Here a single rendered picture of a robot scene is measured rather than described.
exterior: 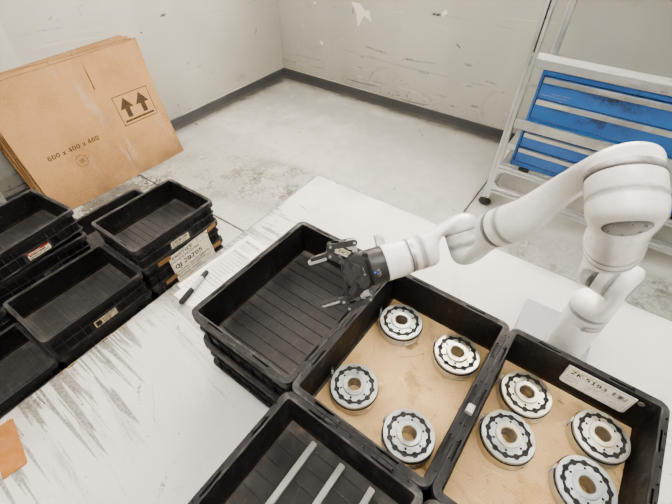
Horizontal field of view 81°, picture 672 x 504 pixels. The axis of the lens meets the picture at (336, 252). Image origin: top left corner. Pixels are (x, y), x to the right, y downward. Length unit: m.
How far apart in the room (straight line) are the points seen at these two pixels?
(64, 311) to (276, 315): 1.09
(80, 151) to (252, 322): 2.32
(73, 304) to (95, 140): 1.52
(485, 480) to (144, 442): 0.74
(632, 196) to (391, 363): 0.59
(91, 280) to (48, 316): 0.21
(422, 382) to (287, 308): 0.38
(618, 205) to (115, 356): 1.16
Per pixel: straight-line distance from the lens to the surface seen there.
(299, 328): 1.00
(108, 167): 3.21
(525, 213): 0.70
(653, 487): 0.90
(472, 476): 0.89
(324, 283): 1.08
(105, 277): 1.96
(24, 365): 1.98
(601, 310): 1.04
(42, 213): 2.26
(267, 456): 0.87
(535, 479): 0.93
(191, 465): 1.04
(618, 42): 3.29
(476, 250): 0.78
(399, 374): 0.94
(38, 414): 1.26
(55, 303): 1.96
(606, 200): 0.60
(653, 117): 2.50
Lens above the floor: 1.65
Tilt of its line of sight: 45 degrees down
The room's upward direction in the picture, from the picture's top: straight up
